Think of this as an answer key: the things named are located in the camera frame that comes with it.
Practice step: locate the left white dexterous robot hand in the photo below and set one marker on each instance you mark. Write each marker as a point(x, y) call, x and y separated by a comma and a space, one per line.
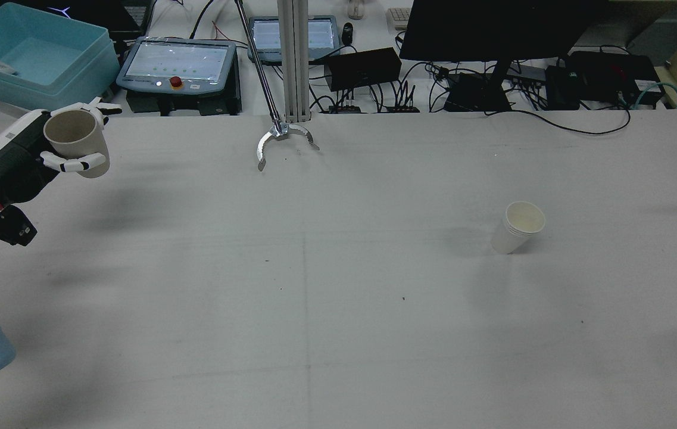
point(11, 155)

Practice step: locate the black computer monitor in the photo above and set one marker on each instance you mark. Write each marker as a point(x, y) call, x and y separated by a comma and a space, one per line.
point(493, 30)

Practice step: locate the white paper cup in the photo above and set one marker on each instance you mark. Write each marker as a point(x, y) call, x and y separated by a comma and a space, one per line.
point(514, 235)

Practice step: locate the small black device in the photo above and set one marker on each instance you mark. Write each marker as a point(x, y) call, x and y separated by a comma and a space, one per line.
point(561, 89)

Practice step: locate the metal claw grabber tool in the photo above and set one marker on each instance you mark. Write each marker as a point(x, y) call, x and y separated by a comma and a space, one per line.
point(278, 130)

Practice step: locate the black laptop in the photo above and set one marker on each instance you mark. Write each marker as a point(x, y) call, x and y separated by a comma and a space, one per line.
point(106, 18)

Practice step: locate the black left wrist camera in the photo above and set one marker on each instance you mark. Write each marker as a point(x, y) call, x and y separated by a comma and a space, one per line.
point(13, 229)

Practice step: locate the aluminium profile post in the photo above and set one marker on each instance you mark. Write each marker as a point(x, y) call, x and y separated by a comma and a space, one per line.
point(293, 59)

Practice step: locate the teal plastic bin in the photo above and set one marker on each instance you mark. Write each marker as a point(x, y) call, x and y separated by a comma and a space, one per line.
point(34, 59)

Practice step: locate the white computer mouse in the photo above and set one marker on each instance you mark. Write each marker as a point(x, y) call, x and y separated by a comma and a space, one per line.
point(356, 9)

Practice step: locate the beige paper cup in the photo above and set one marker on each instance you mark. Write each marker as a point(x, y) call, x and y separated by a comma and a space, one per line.
point(76, 137)

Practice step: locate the small grey teach pendant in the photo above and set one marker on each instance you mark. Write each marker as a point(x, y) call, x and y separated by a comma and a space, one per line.
point(264, 36)

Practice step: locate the beige keyboard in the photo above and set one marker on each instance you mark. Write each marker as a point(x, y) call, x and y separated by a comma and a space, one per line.
point(399, 19)

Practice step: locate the large grey teach pendant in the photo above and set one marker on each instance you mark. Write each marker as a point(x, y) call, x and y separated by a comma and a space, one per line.
point(177, 59)

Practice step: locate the black rectangular electronics box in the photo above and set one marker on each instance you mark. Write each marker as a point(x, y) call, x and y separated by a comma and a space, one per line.
point(362, 68)

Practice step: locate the black computer mouse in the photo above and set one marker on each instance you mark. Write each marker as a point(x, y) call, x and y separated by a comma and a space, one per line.
point(348, 34)

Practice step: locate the wide black equipment box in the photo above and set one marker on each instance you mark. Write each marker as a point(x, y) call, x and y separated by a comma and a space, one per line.
point(612, 74)

